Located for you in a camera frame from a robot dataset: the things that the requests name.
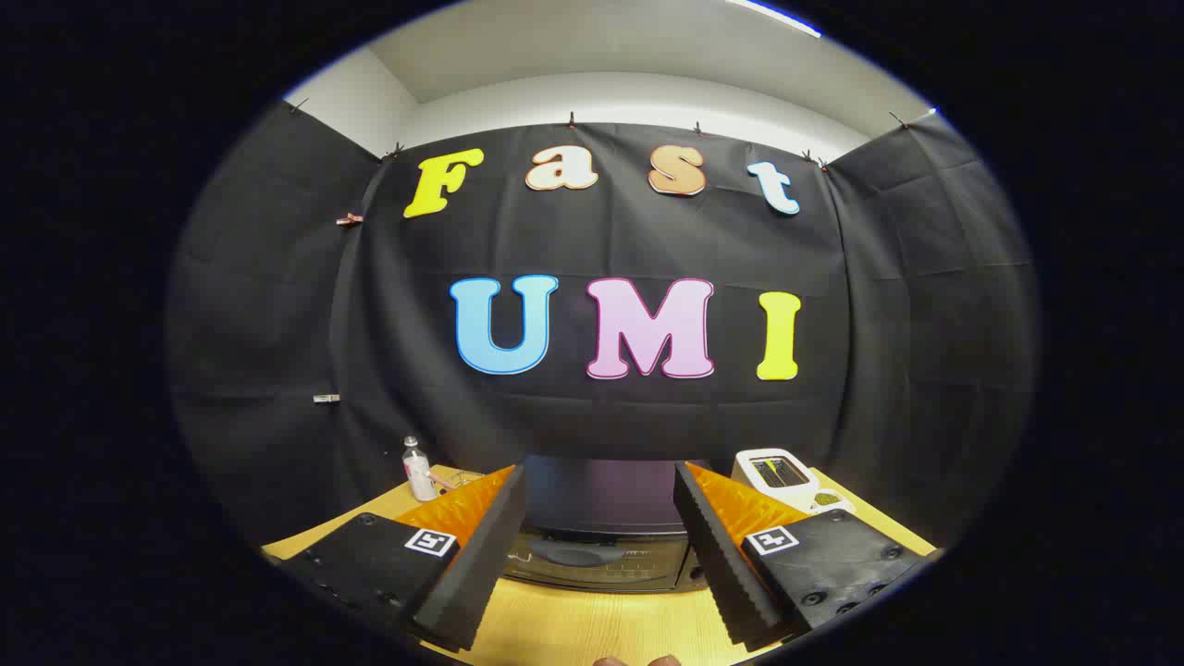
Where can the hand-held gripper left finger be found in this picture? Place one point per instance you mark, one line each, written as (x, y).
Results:
(481, 555)

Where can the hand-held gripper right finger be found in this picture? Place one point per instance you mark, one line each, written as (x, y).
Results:
(717, 555)

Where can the black toaster oven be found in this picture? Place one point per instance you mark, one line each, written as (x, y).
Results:
(601, 495)

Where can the white pop-up toaster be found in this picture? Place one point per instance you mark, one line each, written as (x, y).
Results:
(777, 472)

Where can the small clear plastic bottle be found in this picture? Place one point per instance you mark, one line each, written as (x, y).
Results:
(419, 472)

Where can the small white divided dish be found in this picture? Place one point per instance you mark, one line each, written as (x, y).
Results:
(830, 499)

